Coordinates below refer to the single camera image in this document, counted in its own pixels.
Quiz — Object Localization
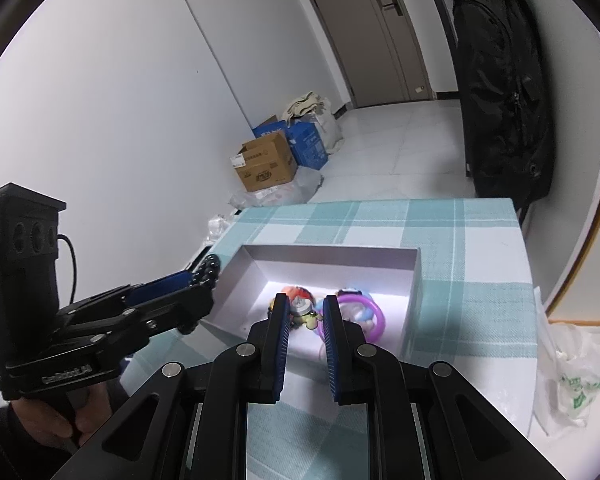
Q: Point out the black cable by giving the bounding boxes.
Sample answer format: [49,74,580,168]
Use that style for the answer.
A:
[57,234,78,306]

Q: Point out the brown cardboard box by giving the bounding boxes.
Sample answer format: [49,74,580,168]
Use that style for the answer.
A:
[230,132,299,192]

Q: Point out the beige cloth bag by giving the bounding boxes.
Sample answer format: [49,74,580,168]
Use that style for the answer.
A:
[281,91,335,123]

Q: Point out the grey cardboard box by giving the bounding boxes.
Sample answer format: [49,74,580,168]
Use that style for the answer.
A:
[200,244,424,361]

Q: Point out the checked teal tablecloth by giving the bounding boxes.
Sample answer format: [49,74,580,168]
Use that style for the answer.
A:
[120,199,538,480]

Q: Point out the clear plastic wrap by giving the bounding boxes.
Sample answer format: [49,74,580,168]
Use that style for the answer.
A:
[228,167,325,211]

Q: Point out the black hanging bag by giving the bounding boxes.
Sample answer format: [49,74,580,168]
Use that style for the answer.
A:
[452,0,556,216]

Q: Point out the blue cardboard box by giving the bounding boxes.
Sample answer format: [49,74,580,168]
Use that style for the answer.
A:
[252,115,330,171]

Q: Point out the white plastic bag green print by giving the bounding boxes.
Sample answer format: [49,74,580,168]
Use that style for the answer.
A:
[532,285,600,438]

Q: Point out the person's left hand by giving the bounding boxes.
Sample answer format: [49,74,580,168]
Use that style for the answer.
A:
[7,382,126,458]

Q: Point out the blue bracelet with white charm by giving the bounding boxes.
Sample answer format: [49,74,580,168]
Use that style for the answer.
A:
[336,287,378,323]

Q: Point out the purple bracelet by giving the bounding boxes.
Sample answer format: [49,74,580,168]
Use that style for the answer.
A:
[316,292,387,346]

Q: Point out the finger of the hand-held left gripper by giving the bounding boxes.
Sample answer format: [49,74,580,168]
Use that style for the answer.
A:
[62,284,217,356]
[55,269,205,328]

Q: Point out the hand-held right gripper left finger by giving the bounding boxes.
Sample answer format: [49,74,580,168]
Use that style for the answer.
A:
[50,294,292,480]

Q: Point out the brown door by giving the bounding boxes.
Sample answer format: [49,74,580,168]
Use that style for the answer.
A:
[292,0,433,109]

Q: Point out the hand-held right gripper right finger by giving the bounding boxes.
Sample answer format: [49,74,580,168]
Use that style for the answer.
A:
[321,294,573,480]

